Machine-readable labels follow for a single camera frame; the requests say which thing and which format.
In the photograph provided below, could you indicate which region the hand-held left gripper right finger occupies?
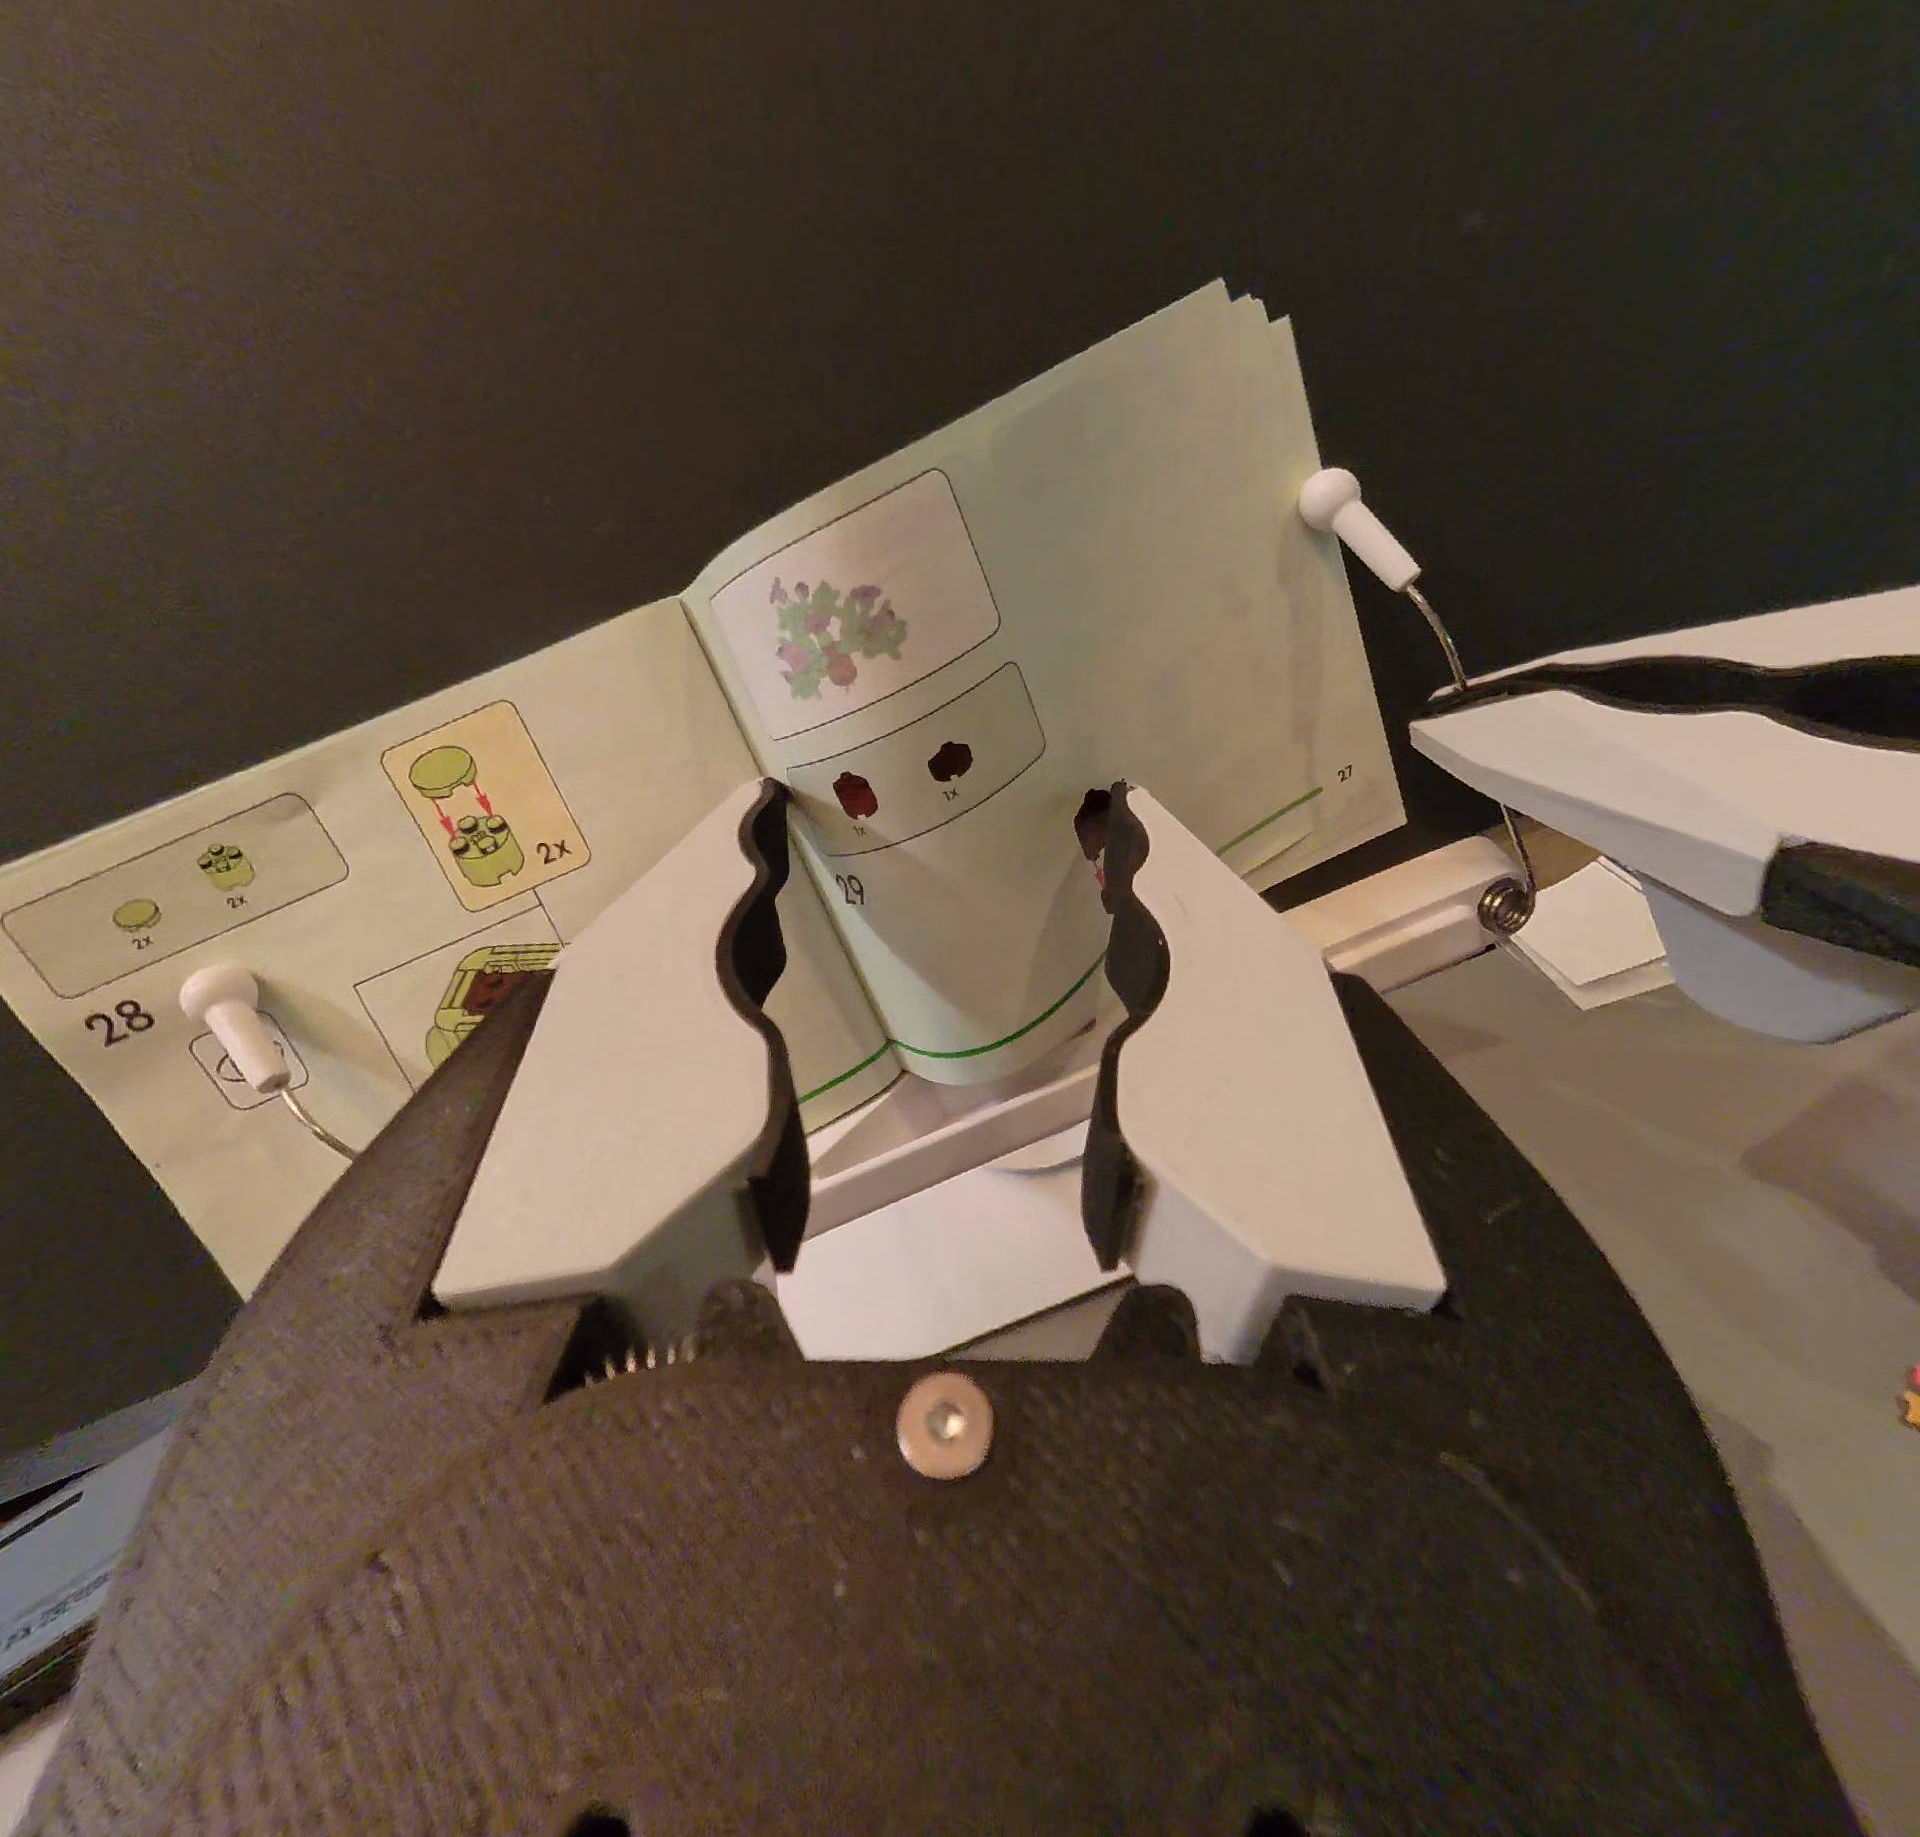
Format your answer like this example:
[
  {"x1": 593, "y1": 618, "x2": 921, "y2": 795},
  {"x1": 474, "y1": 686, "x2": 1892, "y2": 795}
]
[{"x1": 1078, "y1": 776, "x2": 1452, "y2": 1371}]

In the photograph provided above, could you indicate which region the pale green instruction booklet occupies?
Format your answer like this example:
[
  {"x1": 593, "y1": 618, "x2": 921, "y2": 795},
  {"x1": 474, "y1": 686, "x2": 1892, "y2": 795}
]
[{"x1": 0, "y1": 274, "x2": 1404, "y2": 1299}]

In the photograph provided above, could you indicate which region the printed paper sheet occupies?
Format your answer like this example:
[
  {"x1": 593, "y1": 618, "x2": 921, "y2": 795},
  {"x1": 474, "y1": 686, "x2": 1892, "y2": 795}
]
[{"x1": 0, "y1": 1393, "x2": 203, "y2": 1710}]

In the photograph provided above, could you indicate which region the white paper sheet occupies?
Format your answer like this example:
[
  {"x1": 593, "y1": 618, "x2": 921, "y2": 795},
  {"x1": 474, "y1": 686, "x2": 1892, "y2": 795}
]
[{"x1": 1512, "y1": 866, "x2": 1669, "y2": 993}]

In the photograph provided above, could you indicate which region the black backdrop board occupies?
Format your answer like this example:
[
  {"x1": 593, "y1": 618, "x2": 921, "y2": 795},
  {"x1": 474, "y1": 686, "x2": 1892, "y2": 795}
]
[{"x1": 0, "y1": 0, "x2": 1920, "y2": 1455}]

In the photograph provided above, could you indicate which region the white book stand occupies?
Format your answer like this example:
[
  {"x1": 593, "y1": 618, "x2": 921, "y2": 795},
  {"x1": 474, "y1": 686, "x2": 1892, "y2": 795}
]
[{"x1": 770, "y1": 833, "x2": 1517, "y2": 1360}]

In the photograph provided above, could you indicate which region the white page clip with wire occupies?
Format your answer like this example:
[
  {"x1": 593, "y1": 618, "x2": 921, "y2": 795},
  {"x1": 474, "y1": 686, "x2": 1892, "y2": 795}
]
[
  {"x1": 1299, "y1": 467, "x2": 1539, "y2": 945},
  {"x1": 179, "y1": 967, "x2": 368, "y2": 1163}
]

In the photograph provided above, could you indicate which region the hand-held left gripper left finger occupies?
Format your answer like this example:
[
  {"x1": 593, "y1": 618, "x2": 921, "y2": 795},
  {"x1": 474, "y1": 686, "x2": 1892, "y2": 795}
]
[{"x1": 432, "y1": 776, "x2": 813, "y2": 1312}]

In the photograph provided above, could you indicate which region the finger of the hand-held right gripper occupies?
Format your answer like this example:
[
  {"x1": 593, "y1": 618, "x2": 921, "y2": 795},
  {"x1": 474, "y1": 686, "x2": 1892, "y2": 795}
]
[
  {"x1": 1431, "y1": 584, "x2": 1920, "y2": 743},
  {"x1": 1410, "y1": 697, "x2": 1920, "y2": 1045}
]

